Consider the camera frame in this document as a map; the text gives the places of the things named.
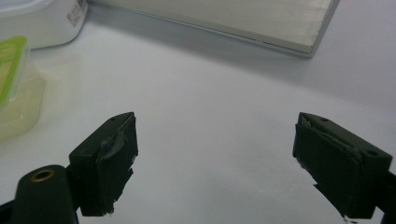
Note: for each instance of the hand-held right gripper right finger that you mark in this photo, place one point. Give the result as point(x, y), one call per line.
point(339, 168)

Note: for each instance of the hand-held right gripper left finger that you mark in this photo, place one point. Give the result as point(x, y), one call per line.
point(102, 174)

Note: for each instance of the clear container with green lid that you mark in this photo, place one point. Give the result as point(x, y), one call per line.
point(21, 102)

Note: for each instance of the white plastic container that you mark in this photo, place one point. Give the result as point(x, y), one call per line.
point(43, 25)

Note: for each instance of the grey metal-edged board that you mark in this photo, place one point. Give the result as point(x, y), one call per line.
point(218, 18)

